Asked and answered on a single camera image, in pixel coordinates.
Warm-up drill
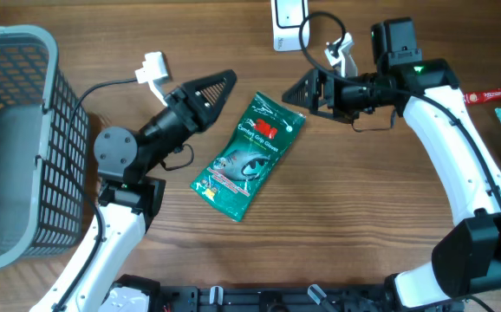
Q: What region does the green 3M gloves packet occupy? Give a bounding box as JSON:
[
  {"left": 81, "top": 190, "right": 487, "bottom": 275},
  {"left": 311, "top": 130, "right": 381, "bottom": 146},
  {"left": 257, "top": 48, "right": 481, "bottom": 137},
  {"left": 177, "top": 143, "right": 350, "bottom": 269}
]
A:
[{"left": 191, "top": 92, "right": 306, "bottom": 222}]

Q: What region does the red coffee stick sachet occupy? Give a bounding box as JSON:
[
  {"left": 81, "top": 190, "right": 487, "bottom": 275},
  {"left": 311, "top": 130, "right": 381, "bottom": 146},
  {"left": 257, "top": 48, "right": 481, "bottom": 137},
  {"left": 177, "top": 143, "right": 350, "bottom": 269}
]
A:
[{"left": 464, "top": 88, "right": 501, "bottom": 106}]

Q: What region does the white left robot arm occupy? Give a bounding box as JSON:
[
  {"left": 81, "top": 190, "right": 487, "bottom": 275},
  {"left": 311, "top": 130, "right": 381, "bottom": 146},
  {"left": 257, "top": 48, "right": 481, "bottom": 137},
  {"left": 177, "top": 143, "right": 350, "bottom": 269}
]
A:
[{"left": 33, "top": 86, "right": 217, "bottom": 311}]

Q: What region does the white barcode scanner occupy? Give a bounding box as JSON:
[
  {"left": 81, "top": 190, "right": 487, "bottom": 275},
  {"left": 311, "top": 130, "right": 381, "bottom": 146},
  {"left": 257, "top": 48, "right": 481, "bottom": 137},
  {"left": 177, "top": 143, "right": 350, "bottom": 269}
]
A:
[{"left": 270, "top": 0, "right": 309, "bottom": 52}]

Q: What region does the grey plastic basket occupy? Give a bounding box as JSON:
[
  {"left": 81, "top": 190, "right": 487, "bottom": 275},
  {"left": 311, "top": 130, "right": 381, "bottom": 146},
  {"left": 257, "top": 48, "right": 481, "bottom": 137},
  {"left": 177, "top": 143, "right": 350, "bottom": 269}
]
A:
[{"left": 0, "top": 25, "right": 90, "bottom": 269}]

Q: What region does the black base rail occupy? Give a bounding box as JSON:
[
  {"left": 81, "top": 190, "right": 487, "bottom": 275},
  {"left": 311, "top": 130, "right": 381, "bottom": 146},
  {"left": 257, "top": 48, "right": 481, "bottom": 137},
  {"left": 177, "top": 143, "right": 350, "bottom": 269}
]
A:
[{"left": 115, "top": 275, "right": 465, "bottom": 312}]

